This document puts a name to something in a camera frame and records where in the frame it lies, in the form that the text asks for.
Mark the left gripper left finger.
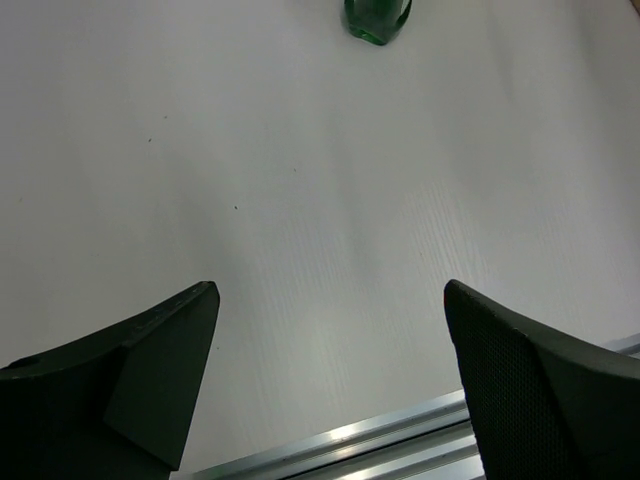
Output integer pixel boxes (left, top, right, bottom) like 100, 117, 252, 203
1, 281, 220, 479

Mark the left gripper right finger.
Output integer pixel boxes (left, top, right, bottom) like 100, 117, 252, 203
444, 280, 639, 479

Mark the green dish soap bottle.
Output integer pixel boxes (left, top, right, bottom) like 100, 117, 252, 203
343, 0, 413, 46

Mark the aluminium mounting rail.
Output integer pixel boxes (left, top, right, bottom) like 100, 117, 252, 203
172, 335, 640, 480

